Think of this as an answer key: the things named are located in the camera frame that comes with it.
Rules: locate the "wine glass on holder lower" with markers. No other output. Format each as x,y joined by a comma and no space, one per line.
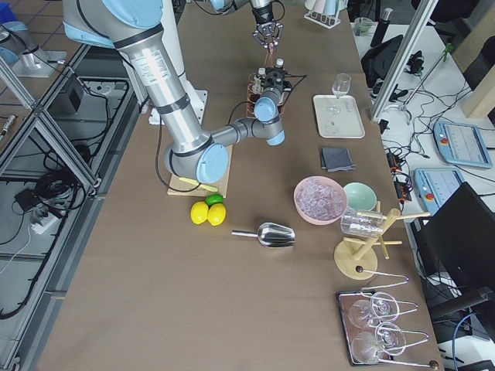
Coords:
385,342

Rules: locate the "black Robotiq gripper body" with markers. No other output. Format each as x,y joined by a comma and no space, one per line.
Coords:
275,79

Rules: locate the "copper wire bottle rack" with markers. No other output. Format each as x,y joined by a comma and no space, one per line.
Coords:
253,96

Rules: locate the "blue teach pendant lower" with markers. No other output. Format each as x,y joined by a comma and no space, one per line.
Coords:
435,186

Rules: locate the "cream rabbit tray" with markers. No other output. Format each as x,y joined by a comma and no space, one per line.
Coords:
338,117

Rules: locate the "wooden cup tree stand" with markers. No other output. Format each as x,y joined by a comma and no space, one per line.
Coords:
355,256

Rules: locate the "bamboo cutting board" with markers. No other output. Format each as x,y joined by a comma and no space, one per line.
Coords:
184,186

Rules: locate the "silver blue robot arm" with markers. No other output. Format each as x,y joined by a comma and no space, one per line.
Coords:
134,28

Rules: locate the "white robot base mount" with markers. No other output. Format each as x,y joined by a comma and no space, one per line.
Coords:
170,40

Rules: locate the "pink bowl of ice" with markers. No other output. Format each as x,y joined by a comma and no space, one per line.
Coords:
320,200

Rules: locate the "white cup rack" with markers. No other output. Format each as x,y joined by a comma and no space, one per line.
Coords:
325,12

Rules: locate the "tea bottle upper in rack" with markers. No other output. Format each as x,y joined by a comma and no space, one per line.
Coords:
258,79

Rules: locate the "grey folded cloth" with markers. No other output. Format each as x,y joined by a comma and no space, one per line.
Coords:
336,159

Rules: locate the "wire glass holder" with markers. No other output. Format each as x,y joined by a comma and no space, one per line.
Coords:
412,337

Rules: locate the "wine glass on holder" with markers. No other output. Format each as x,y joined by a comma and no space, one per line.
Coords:
369,312
385,342

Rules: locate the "yellow plastic knife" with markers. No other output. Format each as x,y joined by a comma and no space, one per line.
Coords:
197,184

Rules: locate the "yellow lemon lower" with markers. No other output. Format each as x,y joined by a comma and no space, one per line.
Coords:
216,214

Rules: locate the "green empty bowl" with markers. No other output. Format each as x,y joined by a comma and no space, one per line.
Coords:
360,196

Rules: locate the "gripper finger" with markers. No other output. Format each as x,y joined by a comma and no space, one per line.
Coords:
263,40
275,36

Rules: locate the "blue teach pendant upper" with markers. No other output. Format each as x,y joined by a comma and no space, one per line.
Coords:
461,144

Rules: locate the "wine glass on holder upper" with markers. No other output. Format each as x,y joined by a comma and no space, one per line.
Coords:
369,312

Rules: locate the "blue teach pendant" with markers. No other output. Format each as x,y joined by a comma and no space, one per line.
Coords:
461,144
435,186

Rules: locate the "aluminium frame post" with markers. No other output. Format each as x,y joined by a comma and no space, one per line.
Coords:
418,23

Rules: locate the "yellow lemon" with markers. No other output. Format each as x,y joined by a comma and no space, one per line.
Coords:
199,212
216,214

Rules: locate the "steel ice scoop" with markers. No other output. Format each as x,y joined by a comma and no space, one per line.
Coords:
270,235

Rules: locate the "yellow lemon upper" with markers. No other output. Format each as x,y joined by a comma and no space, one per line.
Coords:
199,212

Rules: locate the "black monitor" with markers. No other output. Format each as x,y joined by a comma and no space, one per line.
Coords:
459,240

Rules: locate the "dark tray with glasses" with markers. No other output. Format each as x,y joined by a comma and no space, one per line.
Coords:
344,300

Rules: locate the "green lime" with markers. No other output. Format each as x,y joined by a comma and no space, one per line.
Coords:
214,199

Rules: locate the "clear glass jar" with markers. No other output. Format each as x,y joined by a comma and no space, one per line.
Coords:
361,223

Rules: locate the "clear wine glass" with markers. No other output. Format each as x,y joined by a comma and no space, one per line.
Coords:
340,88

